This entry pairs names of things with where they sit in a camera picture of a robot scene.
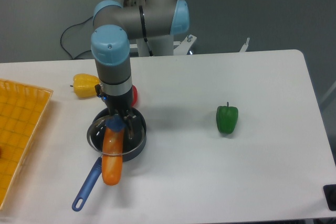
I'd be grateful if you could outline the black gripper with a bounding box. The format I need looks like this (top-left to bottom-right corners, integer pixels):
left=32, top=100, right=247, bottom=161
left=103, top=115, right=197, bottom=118
left=102, top=91, right=136, bottom=139

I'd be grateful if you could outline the glass lid blue knob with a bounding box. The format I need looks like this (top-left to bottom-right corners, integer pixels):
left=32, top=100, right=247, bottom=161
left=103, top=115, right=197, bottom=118
left=87, top=115, right=146, bottom=161

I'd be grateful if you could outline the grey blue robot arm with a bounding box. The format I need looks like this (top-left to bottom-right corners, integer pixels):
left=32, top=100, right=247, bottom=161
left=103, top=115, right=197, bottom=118
left=91, top=0, right=190, bottom=137

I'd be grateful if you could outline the orange toy baguette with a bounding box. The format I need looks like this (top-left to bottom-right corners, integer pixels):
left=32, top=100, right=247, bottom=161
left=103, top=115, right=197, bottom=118
left=102, top=127, right=124, bottom=186

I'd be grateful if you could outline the red toy bell pepper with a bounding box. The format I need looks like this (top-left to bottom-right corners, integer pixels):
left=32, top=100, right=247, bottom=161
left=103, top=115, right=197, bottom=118
left=131, top=85, right=139, bottom=107

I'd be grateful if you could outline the yellow toy bell pepper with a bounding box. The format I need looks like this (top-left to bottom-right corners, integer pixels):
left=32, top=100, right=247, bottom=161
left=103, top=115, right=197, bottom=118
left=72, top=73, right=100, bottom=98

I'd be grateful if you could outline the green toy bell pepper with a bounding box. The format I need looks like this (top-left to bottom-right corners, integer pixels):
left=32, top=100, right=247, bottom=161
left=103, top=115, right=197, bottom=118
left=216, top=102, right=239, bottom=134

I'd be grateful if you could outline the orange plastic basket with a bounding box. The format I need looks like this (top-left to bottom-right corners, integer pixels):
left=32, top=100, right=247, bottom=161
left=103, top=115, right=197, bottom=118
left=1, top=79, right=53, bottom=209

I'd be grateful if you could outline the black device at table corner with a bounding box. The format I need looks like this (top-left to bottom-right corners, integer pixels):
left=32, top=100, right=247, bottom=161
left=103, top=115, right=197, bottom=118
left=323, top=184, right=336, bottom=211

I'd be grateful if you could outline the black pot blue handle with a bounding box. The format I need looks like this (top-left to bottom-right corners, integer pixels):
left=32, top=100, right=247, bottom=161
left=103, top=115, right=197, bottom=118
left=71, top=108, right=146, bottom=211

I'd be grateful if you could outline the small black camera module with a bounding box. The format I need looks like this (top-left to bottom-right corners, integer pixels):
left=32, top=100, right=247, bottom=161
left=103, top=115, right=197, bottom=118
left=94, top=84, right=101, bottom=98

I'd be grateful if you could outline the black cable on floor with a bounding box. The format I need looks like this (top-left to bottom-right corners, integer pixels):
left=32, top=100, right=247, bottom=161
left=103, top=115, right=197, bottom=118
left=60, top=15, right=95, bottom=60

